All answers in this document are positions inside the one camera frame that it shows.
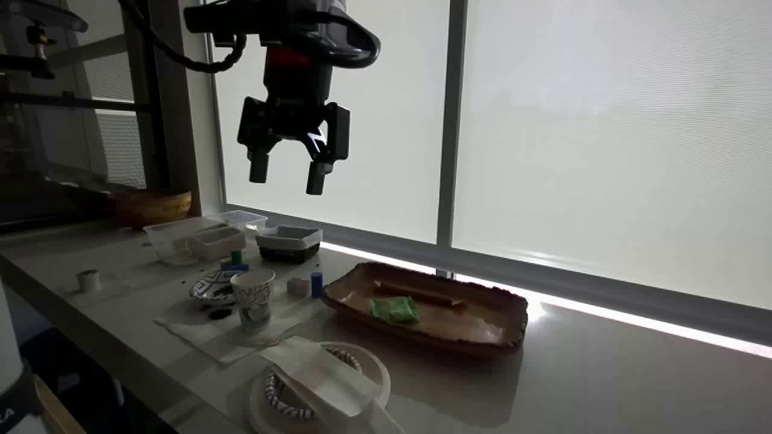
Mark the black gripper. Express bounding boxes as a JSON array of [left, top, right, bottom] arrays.
[[235, 45, 349, 194]]

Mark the patterned paper coffee cup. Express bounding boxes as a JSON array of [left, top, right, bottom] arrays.
[[228, 269, 275, 327]]

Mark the black and white patterned bowl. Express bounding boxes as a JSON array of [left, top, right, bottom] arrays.
[[191, 269, 235, 306]]

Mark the wooden bowl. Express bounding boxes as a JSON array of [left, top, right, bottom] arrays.
[[111, 189, 192, 229]]

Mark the white rectangular dish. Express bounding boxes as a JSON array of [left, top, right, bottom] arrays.
[[255, 225, 322, 262]]

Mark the blue cylinder block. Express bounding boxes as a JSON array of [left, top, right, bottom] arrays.
[[310, 272, 322, 298]]

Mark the clear plastic container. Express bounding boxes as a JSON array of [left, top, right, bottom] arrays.
[[145, 216, 246, 265]]

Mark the wooden stick on tray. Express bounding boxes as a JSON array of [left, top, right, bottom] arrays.
[[373, 279, 463, 309]]

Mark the wooden bark-edged tray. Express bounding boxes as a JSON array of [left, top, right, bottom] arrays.
[[322, 262, 527, 357]]

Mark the green sponge piece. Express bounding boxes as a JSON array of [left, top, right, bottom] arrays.
[[369, 295, 419, 324]]

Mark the white paper towel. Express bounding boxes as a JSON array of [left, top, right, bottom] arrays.
[[153, 289, 321, 364]]

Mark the folded white napkin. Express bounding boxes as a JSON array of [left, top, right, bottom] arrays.
[[261, 336, 381, 417]]

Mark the small white tape roll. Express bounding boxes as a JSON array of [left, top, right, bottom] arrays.
[[76, 269, 101, 294]]

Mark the black cable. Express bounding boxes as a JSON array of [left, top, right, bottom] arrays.
[[118, 0, 249, 75]]

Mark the camera on stand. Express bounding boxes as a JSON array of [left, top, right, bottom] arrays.
[[0, 22, 53, 80]]

